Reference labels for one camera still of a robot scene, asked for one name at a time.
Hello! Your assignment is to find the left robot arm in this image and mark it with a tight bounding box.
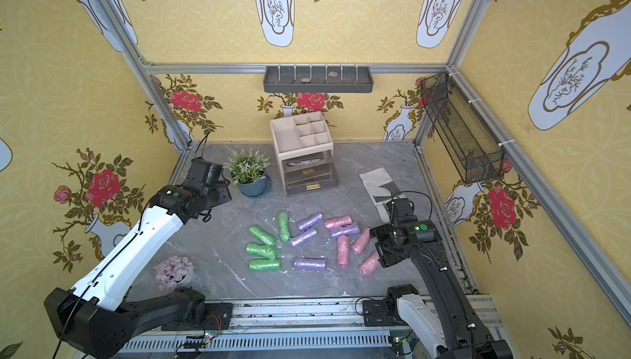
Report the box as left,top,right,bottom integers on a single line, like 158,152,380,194
44,158,232,358

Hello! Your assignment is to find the green roll middle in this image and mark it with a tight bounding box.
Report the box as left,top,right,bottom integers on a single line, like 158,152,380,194
246,243,279,260

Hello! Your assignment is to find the green roll upper left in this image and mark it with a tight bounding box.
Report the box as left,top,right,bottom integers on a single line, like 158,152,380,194
248,225,276,247

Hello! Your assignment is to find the purple roll middle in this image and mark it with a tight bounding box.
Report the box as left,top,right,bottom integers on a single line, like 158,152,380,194
290,228,317,247

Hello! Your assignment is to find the beige drawer organizer cabinet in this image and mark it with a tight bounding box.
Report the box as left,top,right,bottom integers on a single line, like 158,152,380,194
269,111,334,187

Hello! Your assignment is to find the purple roll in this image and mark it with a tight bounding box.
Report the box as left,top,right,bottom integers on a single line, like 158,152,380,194
290,228,317,247
330,224,361,239
293,257,326,271
297,212,324,232

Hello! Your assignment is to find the white work glove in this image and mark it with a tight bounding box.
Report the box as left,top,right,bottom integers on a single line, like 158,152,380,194
359,168,399,223

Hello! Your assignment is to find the green roll bottom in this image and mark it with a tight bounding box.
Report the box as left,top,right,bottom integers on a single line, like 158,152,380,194
249,259,282,273

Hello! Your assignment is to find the purple roll bottom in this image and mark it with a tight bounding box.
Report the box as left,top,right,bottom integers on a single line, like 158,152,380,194
293,257,326,271

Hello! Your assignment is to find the grey wall shelf tray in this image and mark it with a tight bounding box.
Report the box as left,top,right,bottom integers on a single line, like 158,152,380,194
263,64,375,94

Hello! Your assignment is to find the green roll upright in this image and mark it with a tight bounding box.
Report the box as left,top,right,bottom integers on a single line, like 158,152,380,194
277,211,292,242

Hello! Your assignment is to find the purple artificial flower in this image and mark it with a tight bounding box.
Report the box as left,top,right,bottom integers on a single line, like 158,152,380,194
154,256,194,291

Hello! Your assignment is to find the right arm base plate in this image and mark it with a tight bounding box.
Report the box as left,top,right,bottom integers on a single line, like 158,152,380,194
361,298,402,327

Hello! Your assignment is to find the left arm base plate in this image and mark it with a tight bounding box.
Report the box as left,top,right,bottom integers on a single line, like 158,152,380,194
160,302,233,331

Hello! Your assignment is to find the transparent top drawer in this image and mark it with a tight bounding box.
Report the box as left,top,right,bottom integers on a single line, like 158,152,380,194
282,150,339,196

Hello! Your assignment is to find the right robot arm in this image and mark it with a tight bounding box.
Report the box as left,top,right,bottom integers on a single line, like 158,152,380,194
370,196,514,358

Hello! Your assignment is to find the pink roll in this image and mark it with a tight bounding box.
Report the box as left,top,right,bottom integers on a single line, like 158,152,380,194
358,252,381,278
324,214,353,230

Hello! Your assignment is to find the potted green plant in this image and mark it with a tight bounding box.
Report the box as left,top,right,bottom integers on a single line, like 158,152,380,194
228,150,272,199

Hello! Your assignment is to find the purple roll right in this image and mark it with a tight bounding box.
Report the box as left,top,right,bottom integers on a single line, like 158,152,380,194
330,224,361,239

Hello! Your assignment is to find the purple roll top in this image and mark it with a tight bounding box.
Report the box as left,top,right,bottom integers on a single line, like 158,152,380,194
297,212,324,232

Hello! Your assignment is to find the pink roll vertical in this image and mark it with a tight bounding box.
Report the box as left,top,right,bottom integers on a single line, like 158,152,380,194
337,235,350,268

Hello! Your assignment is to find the pink roll diagonal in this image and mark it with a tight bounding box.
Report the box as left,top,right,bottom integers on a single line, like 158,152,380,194
351,229,371,256

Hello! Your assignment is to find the black wire mesh basket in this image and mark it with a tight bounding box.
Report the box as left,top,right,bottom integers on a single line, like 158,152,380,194
418,73,504,184

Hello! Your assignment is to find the pink roll top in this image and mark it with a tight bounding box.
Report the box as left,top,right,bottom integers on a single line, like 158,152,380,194
324,214,353,230

